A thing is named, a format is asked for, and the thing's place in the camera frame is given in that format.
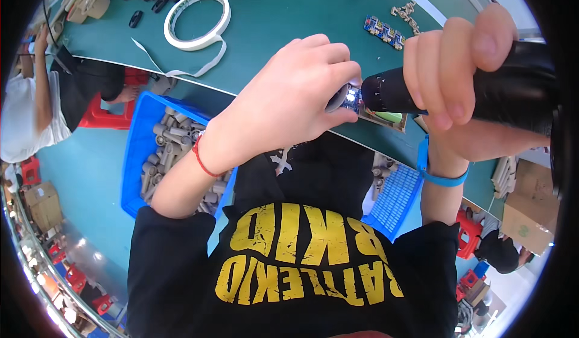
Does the person's left hand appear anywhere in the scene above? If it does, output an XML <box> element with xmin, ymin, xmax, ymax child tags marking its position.
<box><xmin>199</xmin><ymin>34</ymin><xmax>363</xmax><ymax>177</ymax></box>

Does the person's right hand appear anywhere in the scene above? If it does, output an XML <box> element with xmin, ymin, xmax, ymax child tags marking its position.
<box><xmin>402</xmin><ymin>3</ymin><xmax>551</xmax><ymax>172</ymax></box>

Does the grey part with blue board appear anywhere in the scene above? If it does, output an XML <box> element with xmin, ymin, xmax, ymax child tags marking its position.
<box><xmin>325</xmin><ymin>82</ymin><xmax>364</xmax><ymax>115</ymax></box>

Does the black electric screwdriver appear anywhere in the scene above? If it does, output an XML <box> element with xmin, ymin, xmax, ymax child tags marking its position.
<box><xmin>361</xmin><ymin>40</ymin><xmax>562</xmax><ymax>138</ymax></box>

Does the heap of small wooden pieces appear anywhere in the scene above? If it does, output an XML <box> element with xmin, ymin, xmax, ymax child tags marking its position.
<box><xmin>391</xmin><ymin>0</ymin><xmax>422</xmax><ymax>36</ymax></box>

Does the strip of blue circuit boards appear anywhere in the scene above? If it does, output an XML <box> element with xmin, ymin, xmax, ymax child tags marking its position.
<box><xmin>363</xmin><ymin>14</ymin><xmax>406</xmax><ymax>51</ymax></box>

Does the wooden jig with green pad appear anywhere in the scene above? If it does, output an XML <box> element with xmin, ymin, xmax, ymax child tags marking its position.
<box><xmin>359</xmin><ymin>108</ymin><xmax>408</xmax><ymax>134</ymax></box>

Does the loose white tape strip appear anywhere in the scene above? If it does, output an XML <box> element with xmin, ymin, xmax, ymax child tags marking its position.
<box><xmin>131</xmin><ymin>36</ymin><xmax>227</xmax><ymax>79</ymax></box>

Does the pile of grey plastic tubes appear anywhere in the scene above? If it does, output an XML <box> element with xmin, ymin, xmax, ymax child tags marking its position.
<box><xmin>139</xmin><ymin>106</ymin><xmax>234</xmax><ymax>215</ymax></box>

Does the blue wrist band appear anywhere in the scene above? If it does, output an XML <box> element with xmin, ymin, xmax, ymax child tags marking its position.
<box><xmin>416</xmin><ymin>134</ymin><xmax>471</xmax><ymax>188</ymax></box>

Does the heap of grey plastic fittings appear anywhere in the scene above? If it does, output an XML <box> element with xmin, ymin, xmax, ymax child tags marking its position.
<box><xmin>371</xmin><ymin>152</ymin><xmax>400</xmax><ymax>190</ymax></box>

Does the white tape roll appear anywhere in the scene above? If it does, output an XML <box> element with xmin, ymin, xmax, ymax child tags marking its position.
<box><xmin>163</xmin><ymin>0</ymin><xmax>232</xmax><ymax>52</ymax></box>

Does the bundle of grey tubes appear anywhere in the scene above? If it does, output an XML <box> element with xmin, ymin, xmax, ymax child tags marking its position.
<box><xmin>491</xmin><ymin>156</ymin><xmax>517</xmax><ymax>199</ymax></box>

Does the small blue plastic crate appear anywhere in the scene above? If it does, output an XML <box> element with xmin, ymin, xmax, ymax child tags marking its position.
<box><xmin>361</xmin><ymin>155</ymin><xmax>424</xmax><ymax>242</ymax></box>

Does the large blue plastic crate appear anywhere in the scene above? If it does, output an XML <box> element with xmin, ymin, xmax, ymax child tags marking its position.
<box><xmin>120</xmin><ymin>90</ymin><xmax>239</xmax><ymax>221</ymax></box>

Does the red plastic stool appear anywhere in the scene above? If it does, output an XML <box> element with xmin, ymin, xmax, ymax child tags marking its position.
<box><xmin>455</xmin><ymin>209</ymin><xmax>484</xmax><ymax>261</ymax></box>
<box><xmin>20</xmin><ymin>156</ymin><xmax>42</xmax><ymax>186</ymax></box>
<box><xmin>65</xmin><ymin>265</ymin><xmax>87</xmax><ymax>294</ymax></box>
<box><xmin>456</xmin><ymin>269</ymin><xmax>488</xmax><ymax>301</ymax></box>
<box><xmin>79</xmin><ymin>66</ymin><xmax>151</xmax><ymax>131</ymax></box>
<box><xmin>92</xmin><ymin>294</ymin><xmax>115</xmax><ymax>316</ymax></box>

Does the brown cardboard box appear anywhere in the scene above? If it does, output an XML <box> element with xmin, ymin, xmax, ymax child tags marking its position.
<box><xmin>501</xmin><ymin>159</ymin><xmax>562</xmax><ymax>256</ymax></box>
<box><xmin>24</xmin><ymin>181</ymin><xmax>64</xmax><ymax>234</ymax></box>

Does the person's body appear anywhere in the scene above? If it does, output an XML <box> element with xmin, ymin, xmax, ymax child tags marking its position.
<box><xmin>127</xmin><ymin>202</ymin><xmax>460</xmax><ymax>338</ymax></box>

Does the red string bracelet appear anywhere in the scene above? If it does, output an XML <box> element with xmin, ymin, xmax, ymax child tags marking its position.
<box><xmin>192</xmin><ymin>130</ymin><xmax>223</xmax><ymax>178</ymax></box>

